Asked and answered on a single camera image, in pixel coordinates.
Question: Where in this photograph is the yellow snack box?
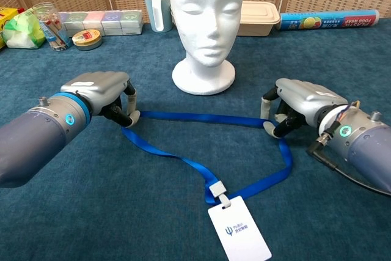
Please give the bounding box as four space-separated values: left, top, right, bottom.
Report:
0 6 25 50

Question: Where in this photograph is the pastel tissue multipack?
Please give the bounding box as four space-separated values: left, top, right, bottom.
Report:
57 9 144 37

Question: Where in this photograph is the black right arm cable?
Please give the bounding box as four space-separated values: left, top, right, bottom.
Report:
306 134 391 196

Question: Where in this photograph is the blue lanyard strap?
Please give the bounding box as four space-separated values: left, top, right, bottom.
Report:
121 110 294 208

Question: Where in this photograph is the clear jar with sticks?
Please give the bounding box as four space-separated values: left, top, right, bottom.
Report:
32 2 73 52

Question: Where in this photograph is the blue plastic wrap roll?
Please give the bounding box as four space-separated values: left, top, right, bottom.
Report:
277 9 380 31

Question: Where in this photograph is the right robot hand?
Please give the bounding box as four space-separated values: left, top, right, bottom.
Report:
260 78 349 139

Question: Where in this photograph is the beige lidded lunch box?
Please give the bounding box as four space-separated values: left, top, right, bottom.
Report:
236 1 281 37

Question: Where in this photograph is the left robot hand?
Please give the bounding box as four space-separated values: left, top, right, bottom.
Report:
60 71 141 128

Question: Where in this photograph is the white measuring cup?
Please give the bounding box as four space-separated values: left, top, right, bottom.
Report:
143 0 174 33

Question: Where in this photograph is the green white plastic bag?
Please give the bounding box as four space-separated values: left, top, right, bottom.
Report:
2 9 46 50

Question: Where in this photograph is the teal table cloth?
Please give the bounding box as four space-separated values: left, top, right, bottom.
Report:
0 18 391 261

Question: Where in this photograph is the white plastic ID badge card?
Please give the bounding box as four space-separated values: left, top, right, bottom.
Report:
207 196 272 261

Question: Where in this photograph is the white foam mannequin head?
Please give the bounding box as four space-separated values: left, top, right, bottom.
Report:
169 0 244 96

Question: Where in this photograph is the round tin red label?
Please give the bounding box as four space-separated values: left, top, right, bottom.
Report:
71 29 103 51

